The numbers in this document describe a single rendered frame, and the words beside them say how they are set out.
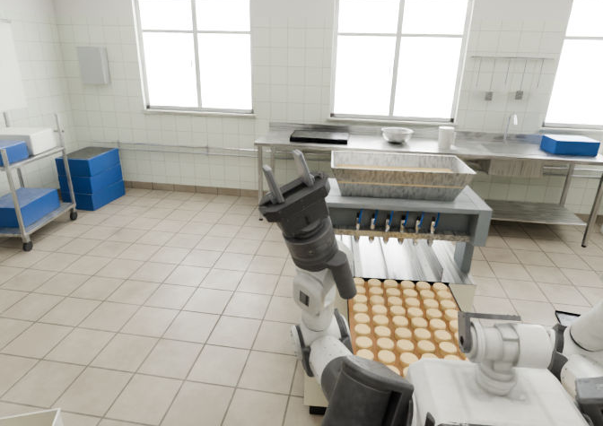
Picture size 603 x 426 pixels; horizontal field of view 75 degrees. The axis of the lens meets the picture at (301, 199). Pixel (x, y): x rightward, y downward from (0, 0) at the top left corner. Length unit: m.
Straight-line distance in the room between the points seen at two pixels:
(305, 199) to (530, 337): 0.40
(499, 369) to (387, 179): 1.02
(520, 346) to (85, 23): 5.46
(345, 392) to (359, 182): 1.05
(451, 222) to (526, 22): 3.36
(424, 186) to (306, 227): 1.06
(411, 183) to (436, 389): 1.04
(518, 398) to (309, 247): 0.41
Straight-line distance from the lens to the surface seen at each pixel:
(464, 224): 1.80
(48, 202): 4.65
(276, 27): 4.72
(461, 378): 0.77
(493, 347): 0.70
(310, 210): 0.64
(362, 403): 0.70
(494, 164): 4.31
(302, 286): 0.73
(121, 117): 5.56
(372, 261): 1.88
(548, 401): 0.80
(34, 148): 4.43
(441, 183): 1.66
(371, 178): 1.61
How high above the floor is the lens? 1.74
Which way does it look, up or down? 20 degrees down
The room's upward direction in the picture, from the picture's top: 1 degrees clockwise
